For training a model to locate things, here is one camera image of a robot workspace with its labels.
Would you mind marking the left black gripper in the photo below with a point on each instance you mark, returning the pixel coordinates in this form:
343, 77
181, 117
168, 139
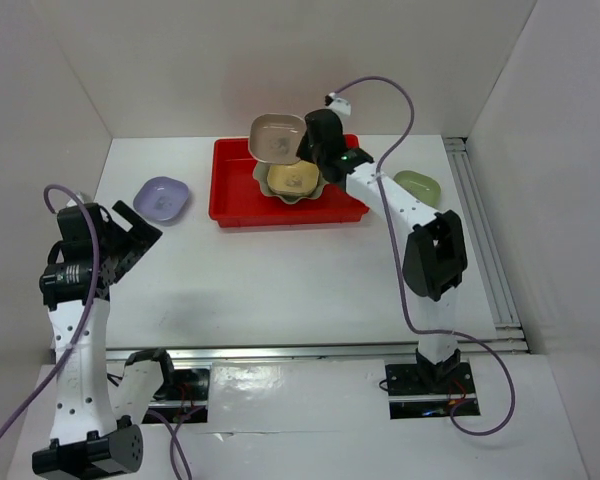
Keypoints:
138, 238

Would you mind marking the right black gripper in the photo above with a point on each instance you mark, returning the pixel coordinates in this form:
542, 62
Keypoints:
303, 152

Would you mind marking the purple square plate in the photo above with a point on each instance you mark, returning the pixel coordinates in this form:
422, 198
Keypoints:
161, 199

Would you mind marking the yellow panda plate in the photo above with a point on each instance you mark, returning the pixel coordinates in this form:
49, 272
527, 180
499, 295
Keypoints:
297, 180

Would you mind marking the brown square plate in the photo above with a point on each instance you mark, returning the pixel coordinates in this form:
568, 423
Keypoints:
275, 138

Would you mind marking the large green scalloped bowl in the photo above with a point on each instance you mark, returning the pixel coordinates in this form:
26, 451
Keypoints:
259, 174

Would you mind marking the green panda plate back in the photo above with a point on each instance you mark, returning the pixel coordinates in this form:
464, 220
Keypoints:
422, 187

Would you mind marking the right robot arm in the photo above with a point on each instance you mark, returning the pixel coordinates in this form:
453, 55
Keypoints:
428, 246

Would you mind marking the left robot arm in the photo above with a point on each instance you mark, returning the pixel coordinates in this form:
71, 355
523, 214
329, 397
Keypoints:
96, 429

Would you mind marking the red plastic bin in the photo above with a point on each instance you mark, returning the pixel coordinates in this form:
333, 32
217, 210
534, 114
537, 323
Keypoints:
236, 200

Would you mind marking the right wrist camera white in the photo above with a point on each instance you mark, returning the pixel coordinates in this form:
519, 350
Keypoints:
338, 105

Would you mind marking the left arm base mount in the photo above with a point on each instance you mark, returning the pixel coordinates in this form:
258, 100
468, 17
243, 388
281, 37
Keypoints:
185, 399

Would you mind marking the aluminium rail front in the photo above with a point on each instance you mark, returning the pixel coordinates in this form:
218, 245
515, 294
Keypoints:
290, 350

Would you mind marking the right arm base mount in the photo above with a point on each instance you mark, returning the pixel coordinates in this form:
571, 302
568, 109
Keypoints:
410, 398

